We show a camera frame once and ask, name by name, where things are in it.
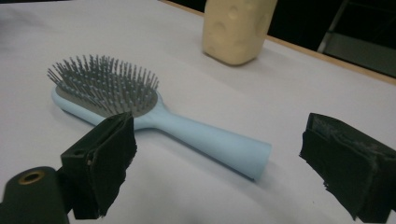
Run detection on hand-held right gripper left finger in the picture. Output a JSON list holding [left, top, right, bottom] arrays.
[[60, 111, 138, 220]]

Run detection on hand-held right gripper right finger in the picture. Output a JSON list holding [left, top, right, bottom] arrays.
[[299, 112, 396, 224]]

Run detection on light blue hairbrush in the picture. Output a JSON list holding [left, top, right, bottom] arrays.
[[47, 54, 273, 181]]

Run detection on grey metal stand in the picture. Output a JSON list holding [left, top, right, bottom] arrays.
[[317, 0, 396, 78]]

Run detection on cream cheese-shaped sponge block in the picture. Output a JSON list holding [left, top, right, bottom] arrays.
[[201, 0, 278, 66]]

